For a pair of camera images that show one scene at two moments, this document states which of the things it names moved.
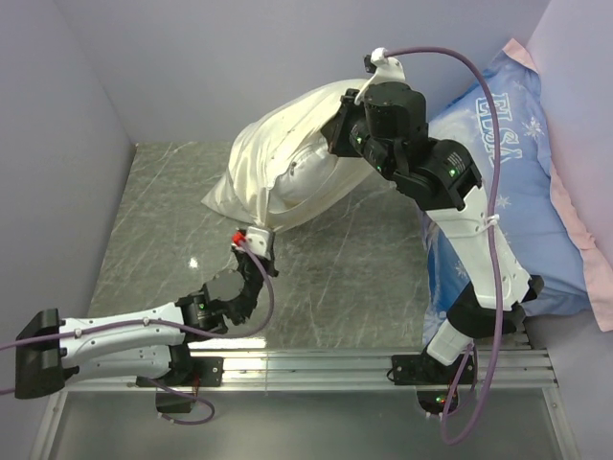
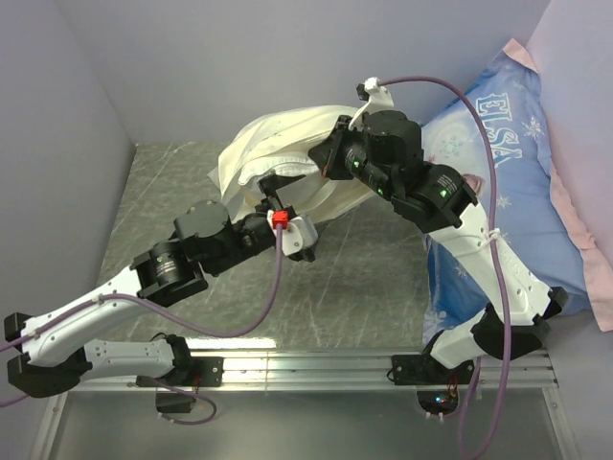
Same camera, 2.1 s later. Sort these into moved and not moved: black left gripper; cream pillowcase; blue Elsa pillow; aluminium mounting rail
Moved: black left gripper; cream pillowcase
Not moved: blue Elsa pillow; aluminium mounting rail
